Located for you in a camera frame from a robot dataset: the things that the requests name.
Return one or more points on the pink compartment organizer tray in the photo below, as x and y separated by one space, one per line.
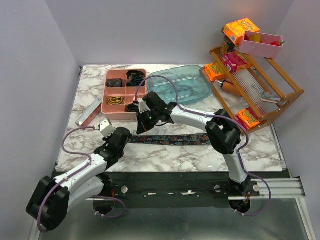
119 112

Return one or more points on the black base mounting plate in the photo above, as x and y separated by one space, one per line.
174 189

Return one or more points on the orange snack box top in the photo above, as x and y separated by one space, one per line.
235 31

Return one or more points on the red toy pepper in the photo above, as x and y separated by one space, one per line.
277 43

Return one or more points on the brown snack can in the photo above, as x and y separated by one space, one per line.
228 44

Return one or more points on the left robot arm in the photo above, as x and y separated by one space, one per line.
53 197

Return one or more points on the aluminium rail frame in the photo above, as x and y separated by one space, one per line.
270 185

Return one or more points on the rolled gold tie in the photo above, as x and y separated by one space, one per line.
116 100

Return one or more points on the orange bottle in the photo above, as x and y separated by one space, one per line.
227 87

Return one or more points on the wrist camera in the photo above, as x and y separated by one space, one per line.
142 106
106 128

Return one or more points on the rolled black tie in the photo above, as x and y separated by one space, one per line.
132 108
135 74

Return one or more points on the floral patterned necktie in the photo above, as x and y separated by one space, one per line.
199 139

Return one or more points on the rolled black tie bottom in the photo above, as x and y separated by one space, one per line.
132 108

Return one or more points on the rolled teal tie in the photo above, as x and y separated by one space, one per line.
134 82

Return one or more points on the pink snack box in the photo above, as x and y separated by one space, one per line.
235 62

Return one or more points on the pink rectangular bin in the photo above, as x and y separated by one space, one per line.
263 49

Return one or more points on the rolled black tie top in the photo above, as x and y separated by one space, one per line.
135 74

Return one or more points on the orange snack box lower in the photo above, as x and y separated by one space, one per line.
247 118

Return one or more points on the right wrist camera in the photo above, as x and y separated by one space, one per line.
142 106

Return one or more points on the rolled dark floral tie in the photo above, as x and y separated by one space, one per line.
114 83

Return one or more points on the pink silver flat box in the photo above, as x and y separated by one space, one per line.
90 113

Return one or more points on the orange snack box middle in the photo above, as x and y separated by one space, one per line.
215 72

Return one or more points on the blue transparent plastic tray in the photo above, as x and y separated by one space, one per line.
187 83

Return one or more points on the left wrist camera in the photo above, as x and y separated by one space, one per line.
106 128

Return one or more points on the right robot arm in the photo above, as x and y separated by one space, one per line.
223 132

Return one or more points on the orange snack box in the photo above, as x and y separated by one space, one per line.
215 72
235 31
247 118

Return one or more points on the yellow toy fruit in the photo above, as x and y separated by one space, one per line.
255 38

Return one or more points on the wooden dish rack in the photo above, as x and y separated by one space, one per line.
264 76

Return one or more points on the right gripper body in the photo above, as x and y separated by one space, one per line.
148 119

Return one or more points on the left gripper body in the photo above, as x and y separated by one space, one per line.
108 139

